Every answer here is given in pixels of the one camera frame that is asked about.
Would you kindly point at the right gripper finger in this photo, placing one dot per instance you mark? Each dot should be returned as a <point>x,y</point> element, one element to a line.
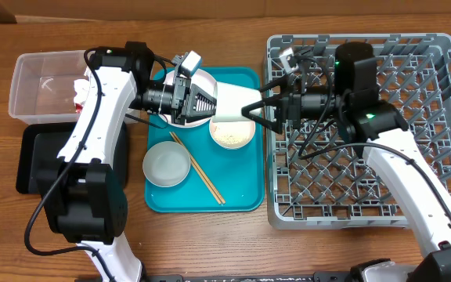
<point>282,82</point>
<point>265,112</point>

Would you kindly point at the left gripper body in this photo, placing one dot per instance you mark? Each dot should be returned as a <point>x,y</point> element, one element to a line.
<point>179,100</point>

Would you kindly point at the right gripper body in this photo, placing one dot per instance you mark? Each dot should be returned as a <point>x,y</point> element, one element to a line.
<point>285,107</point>

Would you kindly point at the grey shallow bowl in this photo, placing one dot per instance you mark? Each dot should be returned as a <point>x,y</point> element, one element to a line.
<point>166,164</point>

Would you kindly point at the white napkin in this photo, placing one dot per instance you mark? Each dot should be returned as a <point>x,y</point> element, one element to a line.
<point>81,87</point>

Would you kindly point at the white cup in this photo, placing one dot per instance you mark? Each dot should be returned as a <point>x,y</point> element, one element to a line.
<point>230,99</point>

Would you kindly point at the red snack wrapper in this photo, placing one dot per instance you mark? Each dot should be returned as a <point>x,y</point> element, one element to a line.
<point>78,108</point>

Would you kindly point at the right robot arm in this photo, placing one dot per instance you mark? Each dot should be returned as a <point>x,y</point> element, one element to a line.
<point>381,136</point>

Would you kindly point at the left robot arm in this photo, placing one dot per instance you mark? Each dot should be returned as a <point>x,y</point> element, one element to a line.
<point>83,206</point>

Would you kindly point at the wooden chopstick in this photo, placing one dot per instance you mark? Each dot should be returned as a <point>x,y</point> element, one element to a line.
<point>196,166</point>
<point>200,166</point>

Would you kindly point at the white round plate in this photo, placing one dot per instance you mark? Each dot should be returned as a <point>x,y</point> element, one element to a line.
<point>202,79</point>

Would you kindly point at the teal serving tray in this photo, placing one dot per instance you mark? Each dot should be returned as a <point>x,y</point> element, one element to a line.
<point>239,175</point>

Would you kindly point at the grey dish rack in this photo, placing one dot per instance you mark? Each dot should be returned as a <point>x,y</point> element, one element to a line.
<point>317,184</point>

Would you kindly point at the clear plastic bin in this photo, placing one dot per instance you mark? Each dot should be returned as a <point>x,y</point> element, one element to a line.
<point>42,87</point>

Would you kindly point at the black tray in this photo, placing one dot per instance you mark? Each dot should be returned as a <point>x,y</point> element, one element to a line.
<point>42,142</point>

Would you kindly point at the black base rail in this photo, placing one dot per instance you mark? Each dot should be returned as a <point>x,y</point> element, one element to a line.
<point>315,277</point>

